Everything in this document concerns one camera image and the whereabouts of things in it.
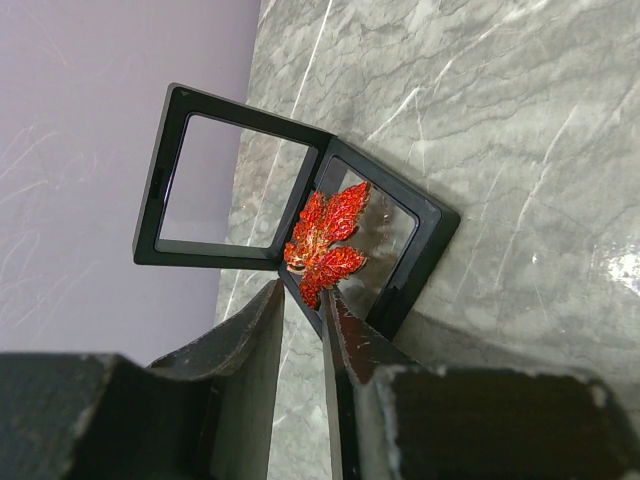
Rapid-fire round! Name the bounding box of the black left stand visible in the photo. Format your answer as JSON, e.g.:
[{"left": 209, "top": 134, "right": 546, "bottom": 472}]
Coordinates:
[{"left": 132, "top": 82, "right": 461, "bottom": 341}]

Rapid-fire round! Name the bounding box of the orange leaf brooch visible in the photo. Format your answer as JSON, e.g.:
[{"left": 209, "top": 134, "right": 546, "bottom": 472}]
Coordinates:
[{"left": 283, "top": 181, "right": 371, "bottom": 310}]

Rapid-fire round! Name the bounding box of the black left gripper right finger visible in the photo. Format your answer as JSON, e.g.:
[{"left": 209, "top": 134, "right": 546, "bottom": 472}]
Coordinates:
[{"left": 321, "top": 290, "right": 639, "bottom": 479}]

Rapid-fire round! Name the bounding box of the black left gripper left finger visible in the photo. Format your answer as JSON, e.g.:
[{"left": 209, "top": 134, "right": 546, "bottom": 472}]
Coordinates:
[{"left": 1, "top": 280, "right": 285, "bottom": 479}]

